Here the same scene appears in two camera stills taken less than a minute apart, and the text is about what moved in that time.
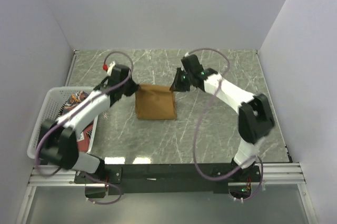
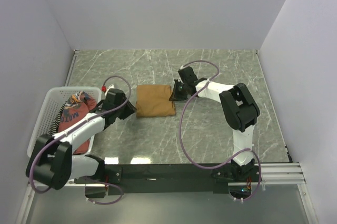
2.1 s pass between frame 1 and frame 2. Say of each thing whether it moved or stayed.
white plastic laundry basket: stayed
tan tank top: stayed
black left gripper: moved
